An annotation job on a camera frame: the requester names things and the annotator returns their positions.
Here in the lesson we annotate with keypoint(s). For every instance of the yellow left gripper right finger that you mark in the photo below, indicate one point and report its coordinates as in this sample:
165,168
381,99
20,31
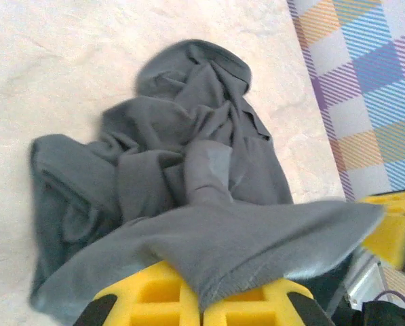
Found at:
246,316

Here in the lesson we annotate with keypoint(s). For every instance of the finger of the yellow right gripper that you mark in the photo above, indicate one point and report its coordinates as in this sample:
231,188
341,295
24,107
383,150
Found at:
395,237
399,203

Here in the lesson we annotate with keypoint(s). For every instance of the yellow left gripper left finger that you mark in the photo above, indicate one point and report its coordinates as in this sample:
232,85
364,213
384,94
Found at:
127,295

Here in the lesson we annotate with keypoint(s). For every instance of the grey t-shirt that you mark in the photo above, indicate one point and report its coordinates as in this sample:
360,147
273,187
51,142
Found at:
188,153

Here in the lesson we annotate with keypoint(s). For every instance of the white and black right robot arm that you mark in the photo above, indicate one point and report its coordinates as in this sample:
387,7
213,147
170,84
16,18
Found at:
385,316

